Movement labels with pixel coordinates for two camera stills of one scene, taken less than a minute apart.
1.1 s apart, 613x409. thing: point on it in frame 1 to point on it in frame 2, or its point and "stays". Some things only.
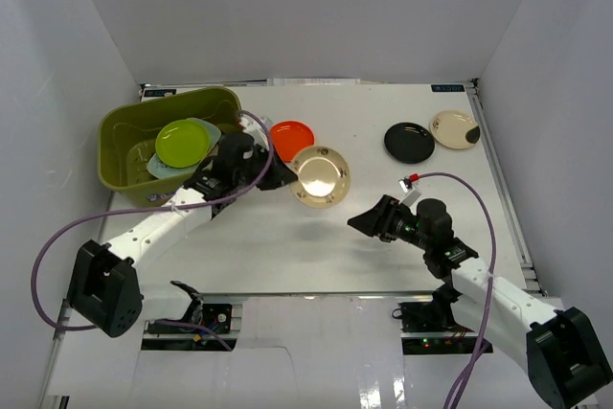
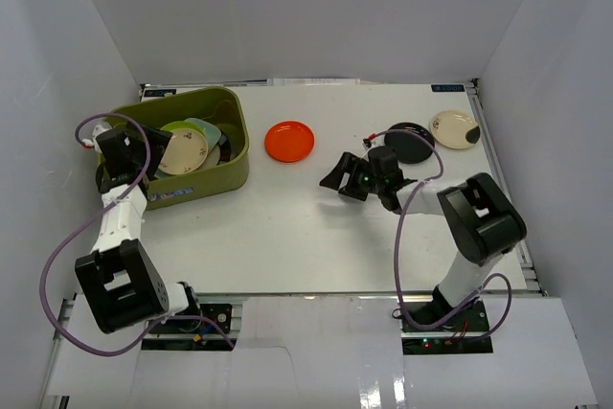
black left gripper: x=263 y=170 to x=145 y=147
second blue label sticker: x=158 y=92 stays
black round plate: x=408 y=143 stays
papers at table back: x=314 y=81 stays
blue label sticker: x=447 y=88 stays
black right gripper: x=378 y=220 to x=350 y=164
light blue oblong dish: x=149 y=182 to x=214 y=134
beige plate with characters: x=324 y=177 to x=185 y=152
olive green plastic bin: x=126 y=136 stays
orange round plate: x=288 y=137 stays
